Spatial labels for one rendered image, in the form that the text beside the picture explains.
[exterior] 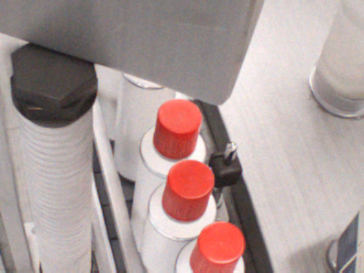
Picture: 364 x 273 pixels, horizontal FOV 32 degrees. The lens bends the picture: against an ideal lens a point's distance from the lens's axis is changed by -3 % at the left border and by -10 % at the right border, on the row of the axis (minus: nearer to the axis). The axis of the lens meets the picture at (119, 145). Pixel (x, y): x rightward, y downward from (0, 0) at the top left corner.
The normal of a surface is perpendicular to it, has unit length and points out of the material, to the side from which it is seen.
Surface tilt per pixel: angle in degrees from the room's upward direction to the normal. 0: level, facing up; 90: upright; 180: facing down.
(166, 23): 90
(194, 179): 3
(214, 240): 3
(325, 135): 0
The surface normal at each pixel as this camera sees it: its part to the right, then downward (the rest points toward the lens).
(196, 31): -0.38, 0.77
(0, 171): 0.22, 0.83
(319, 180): 0.04, -0.55
